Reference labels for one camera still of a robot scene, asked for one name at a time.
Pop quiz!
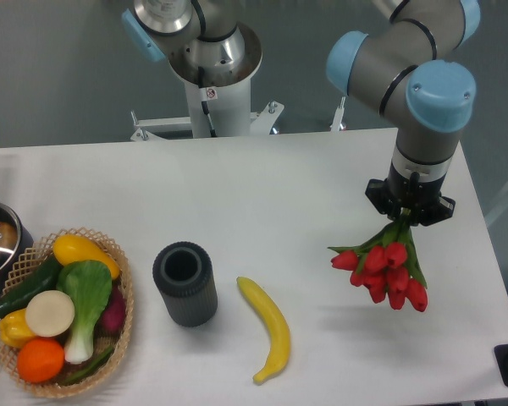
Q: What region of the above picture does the green bok choy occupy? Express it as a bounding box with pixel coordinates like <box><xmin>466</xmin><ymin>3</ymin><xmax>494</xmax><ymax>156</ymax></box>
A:
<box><xmin>57</xmin><ymin>260</ymin><xmax>113</xmax><ymax>365</ymax></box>

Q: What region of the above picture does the woven wicker basket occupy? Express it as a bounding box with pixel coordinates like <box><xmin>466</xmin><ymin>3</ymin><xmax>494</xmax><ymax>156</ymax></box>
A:
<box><xmin>0</xmin><ymin>228</ymin><xmax>134</xmax><ymax>398</ymax></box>

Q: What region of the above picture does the yellow bell pepper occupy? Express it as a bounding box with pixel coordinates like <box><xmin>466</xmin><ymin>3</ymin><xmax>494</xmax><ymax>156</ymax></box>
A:
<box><xmin>0</xmin><ymin>309</ymin><xmax>37</xmax><ymax>348</ymax></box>

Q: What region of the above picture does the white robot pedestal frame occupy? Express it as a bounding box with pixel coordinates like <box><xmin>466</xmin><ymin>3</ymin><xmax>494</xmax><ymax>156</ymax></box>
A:
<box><xmin>130</xmin><ymin>80</ymin><xmax>349</xmax><ymax>143</ymax></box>

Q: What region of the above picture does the yellow plastic banana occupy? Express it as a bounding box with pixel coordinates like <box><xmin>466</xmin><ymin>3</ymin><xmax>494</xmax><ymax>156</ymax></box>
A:
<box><xmin>236</xmin><ymin>277</ymin><xmax>291</xmax><ymax>385</ymax></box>

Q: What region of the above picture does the yellow squash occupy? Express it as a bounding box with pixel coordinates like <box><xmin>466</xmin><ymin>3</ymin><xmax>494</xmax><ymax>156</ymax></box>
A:
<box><xmin>52</xmin><ymin>234</ymin><xmax>120</xmax><ymax>280</ymax></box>

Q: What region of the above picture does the white round radish slice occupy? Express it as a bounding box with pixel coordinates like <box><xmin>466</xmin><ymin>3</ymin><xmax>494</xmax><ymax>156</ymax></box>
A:
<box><xmin>25</xmin><ymin>290</ymin><xmax>75</xmax><ymax>337</ymax></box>

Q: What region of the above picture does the orange fruit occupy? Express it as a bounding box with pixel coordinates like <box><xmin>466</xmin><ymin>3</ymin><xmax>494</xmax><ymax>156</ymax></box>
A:
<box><xmin>16</xmin><ymin>337</ymin><xmax>64</xmax><ymax>383</ymax></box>

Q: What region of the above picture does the red tulip bouquet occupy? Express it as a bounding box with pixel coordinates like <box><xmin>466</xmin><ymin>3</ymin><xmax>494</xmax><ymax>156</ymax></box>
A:
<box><xmin>330</xmin><ymin>209</ymin><xmax>428</xmax><ymax>312</ymax></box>

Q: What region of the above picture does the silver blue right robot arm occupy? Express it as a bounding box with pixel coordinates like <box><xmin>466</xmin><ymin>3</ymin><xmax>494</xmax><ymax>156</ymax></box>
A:
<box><xmin>326</xmin><ymin>0</ymin><xmax>481</xmax><ymax>226</ymax></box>

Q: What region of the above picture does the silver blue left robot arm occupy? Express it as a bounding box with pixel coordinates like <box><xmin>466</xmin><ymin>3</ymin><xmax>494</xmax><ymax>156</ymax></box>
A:
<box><xmin>121</xmin><ymin>1</ymin><xmax>262</xmax><ymax>87</ymax></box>

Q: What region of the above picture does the dark green cucumber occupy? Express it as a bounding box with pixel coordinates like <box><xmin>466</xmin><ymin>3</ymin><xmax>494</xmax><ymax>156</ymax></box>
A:
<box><xmin>0</xmin><ymin>255</ymin><xmax>63</xmax><ymax>319</ymax></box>

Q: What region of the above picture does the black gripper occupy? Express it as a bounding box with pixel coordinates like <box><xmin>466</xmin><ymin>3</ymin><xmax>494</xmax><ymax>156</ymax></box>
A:
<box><xmin>365</xmin><ymin>168</ymin><xmax>456</xmax><ymax>227</ymax></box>

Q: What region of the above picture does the green chili pepper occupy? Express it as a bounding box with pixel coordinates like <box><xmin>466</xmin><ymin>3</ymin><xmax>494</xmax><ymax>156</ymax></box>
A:
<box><xmin>59</xmin><ymin>346</ymin><xmax>114</xmax><ymax>386</ymax></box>

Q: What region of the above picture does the purple sweet potato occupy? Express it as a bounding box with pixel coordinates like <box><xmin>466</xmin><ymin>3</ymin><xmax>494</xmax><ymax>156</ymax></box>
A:
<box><xmin>98</xmin><ymin>286</ymin><xmax>126</xmax><ymax>334</ymax></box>

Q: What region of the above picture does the dark grey ribbed vase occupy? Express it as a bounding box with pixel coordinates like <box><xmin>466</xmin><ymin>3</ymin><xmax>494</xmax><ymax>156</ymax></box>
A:
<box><xmin>152</xmin><ymin>241</ymin><xmax>218</xmax><ymax>327</ymax></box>

